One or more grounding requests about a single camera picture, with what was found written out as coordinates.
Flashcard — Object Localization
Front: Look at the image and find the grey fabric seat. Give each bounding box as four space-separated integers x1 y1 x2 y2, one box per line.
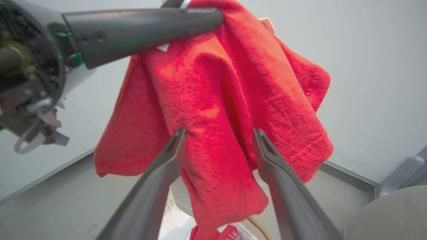
344 185 427 240

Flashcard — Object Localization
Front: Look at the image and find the white laundry basket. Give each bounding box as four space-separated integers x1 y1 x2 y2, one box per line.
158 177 271 240

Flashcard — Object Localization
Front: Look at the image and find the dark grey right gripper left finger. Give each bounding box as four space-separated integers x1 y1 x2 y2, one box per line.
96 128 188 240

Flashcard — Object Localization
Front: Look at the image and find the light grey rounded bar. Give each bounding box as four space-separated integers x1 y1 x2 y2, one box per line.
376 146 427 198

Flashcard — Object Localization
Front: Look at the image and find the white cable loop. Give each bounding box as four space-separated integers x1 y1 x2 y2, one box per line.
13 128 46 155

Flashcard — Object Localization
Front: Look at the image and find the red fleece garment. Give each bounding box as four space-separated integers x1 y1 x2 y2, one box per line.
94 0 334 232

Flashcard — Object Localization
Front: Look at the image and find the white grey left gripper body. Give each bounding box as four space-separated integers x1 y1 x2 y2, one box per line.
0 0 97 146

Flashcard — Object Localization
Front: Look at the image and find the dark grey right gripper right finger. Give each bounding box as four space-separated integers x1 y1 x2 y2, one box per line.
252 129 343 240

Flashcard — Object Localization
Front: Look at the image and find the red garment with white letters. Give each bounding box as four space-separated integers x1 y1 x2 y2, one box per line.
190 225 241 240

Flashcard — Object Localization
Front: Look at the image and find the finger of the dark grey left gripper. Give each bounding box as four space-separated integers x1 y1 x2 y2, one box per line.
62 8 224 69
162 0 191 9

